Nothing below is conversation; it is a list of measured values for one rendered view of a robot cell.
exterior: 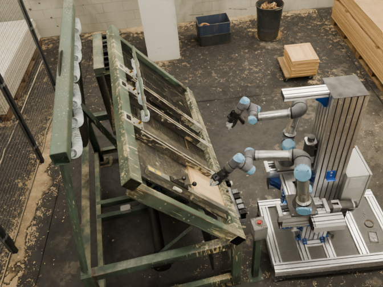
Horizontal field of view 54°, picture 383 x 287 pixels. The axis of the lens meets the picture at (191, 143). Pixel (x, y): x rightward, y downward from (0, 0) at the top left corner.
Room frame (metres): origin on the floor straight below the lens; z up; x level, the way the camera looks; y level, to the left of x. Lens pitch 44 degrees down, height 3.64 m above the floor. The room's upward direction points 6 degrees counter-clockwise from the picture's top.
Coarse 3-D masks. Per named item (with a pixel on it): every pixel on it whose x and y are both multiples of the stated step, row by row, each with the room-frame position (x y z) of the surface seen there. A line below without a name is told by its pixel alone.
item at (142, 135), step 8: (128, 120) 2.18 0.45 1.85; (136, 120) 2.25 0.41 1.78; (136, 128) 2.20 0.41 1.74; (136, 136) 2.19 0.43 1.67; (144, 136) 2.20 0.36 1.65; (152, 136) 2.25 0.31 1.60; (152, 144) 2.21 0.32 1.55; (160, 144) 2.22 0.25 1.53; (168, 144) 2.28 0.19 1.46; (168, 152) 2.23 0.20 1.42; (176, 152) 2.24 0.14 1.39; (176, 160) 2.23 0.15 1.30; (184, 160) 2.24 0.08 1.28; (192, 160) 2.29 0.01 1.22; (192, 168) 2.25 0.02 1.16; (200, 168) 2.26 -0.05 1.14; (208, 176) 2.27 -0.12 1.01
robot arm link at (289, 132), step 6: (294, 102) 2.41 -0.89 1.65; (306, 102) 2.39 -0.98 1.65; (288, 120) 2.46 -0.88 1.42; (294, 120) 2.41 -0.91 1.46; (288, 126) 2.43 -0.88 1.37; (294, 126) 2.41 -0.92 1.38; (282, 132) 2.51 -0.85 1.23; (288, 132) 2.42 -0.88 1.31; (294, 132) 2.42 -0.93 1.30; (282, 138) 2.43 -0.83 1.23; (294, 138) 2.42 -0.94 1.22
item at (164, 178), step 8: (144, 168) 1.88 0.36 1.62; (152, 168) 1.89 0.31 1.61; (152, 176) 1.84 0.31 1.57; (160, 176) 1.85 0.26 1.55; (168, 176) 1.90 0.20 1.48; (168, 184) 1.86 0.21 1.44; (176, 184) 1.87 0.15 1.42; (184, 192) 1.87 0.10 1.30; (192, 192) 1.88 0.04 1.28; (200, 200) 1.89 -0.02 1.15; (208, 200) 1.90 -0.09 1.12; (216, 208) 1.91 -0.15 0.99; (224, 208) 1.93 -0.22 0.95
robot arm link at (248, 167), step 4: (248, 160) 1.86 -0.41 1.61; (252, 160) 1.88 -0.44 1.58; (244, 164) 1.81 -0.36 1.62; (248, 164) 1.82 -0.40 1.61; (240, 168) 1.80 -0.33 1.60; (244, 168) 1.80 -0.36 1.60; (248, 168) 1.80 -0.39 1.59; (252, 168) 1.80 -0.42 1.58; (248, 172) 1.79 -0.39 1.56; (252, 172) 1.79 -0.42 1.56
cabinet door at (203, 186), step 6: (186, 168) 2.22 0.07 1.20; (192, 174) 2.16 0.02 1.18; (198, 174) 2.22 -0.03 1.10; (192, 180) 2.08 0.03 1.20; (198, 180) 2.14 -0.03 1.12; (204, 180) 2.19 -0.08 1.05; (192, 186) 2.01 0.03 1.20; (198, 186) 2.05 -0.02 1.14; (204, 186) 2.10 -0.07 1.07; (210, 186) 2.16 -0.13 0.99; (216, 186) 2.21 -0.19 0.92; (204, 192) 2.01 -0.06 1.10; (210, 192) 2.07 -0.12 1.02; (216, 192) 2.12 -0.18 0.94; (210, 198) 1.98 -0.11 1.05; (216, 198) 2.04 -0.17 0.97; (222, 204) 2.00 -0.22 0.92
